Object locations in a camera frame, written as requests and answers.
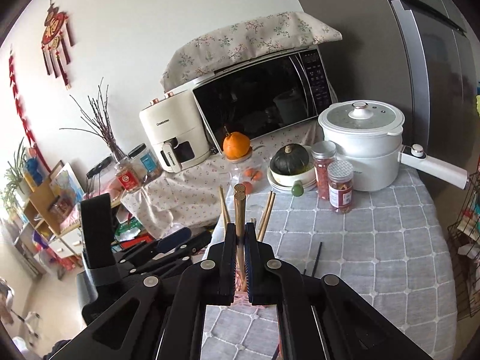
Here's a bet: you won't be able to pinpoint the white electric cooking pot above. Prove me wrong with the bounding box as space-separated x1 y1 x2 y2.
318 100 470 192

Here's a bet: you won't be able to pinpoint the clear jar with blue label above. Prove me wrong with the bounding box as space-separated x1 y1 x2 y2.
127 143 164 181

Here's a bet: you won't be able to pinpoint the black wire rack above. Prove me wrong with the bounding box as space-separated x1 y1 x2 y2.
446 172 480 320

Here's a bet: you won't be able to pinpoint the wooden shelf unit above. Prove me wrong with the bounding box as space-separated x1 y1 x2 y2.
11 160 88 268

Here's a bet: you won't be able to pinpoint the large orange fruit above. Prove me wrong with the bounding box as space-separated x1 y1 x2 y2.
223 131 251 160

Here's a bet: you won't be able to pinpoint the labelled red spice jar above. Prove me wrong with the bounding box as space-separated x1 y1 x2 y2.
327 160 355 215

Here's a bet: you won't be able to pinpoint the dark green squash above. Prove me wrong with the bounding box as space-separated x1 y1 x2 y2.
270 145 310 175

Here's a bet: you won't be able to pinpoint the pink perforated utensil holder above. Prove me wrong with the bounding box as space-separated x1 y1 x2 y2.
230 283 280 310

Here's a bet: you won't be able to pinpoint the red wall garland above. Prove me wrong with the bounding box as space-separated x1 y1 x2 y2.
7 45 52 174

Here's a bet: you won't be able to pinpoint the colourful picture board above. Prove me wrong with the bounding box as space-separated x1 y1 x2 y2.
49 163 85 211

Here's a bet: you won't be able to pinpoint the light wooden chopstick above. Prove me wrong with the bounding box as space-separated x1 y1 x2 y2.
233 183 242 293
235 190 247 293

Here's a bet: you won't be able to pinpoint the green potted plant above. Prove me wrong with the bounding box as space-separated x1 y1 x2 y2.
3 138 35 204

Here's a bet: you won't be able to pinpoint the clear glass jar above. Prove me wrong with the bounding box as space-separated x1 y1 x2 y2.
229 154 265 196

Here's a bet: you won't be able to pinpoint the glass vase with red label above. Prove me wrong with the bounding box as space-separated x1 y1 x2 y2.
113 156 145 193

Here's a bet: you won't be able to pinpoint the white bowl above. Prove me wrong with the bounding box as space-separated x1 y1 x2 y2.
267 165 318 193

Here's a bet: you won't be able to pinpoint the tall red spice jar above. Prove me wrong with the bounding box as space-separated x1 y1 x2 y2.
311 141 337 200

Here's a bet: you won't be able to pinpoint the floral microwave cover cloth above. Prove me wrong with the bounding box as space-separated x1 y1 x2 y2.
160 11 343 91

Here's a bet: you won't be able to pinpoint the black microwave oven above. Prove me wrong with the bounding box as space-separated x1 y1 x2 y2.
192 47 338 153

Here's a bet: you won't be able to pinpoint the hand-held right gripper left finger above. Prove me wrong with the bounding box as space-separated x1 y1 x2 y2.
49 222 237 360

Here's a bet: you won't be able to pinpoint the grey refrigerator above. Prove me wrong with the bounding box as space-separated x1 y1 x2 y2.
296 0 480 205

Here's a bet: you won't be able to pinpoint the bare dry twigs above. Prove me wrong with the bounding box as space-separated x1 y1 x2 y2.
60 78 129 163

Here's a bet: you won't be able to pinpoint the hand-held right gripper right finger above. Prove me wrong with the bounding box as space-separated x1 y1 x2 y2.
244 222 436 360

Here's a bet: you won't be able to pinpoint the group of wooden chopsticks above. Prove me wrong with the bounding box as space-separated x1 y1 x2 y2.
218 185 277 242

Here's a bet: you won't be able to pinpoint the cream air fryer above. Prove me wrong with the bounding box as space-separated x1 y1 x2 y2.
139 92 211 173

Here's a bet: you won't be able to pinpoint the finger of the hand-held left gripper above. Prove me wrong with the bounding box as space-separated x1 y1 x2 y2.
112 227 190 267
129 230 214 277

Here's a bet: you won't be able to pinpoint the red knot wall decoration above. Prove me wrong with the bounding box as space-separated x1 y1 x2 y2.
40 3 74 91

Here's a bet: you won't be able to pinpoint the black object on shelf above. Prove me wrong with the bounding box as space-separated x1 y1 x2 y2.
87 155 113 179

